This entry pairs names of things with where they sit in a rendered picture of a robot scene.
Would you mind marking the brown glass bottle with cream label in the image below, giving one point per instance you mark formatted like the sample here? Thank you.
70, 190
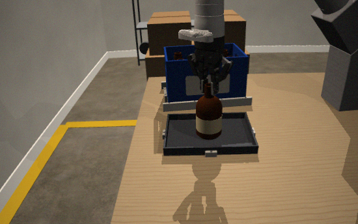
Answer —
208, 115

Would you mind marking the dark blue crate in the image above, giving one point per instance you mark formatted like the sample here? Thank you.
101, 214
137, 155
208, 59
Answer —
183, 86

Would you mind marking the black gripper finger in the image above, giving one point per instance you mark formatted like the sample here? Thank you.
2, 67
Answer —
217, 77
198, 69

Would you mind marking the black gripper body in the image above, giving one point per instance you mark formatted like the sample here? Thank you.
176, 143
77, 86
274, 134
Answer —
213, 49

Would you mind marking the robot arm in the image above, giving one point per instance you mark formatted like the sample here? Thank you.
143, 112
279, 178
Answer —
210, 23

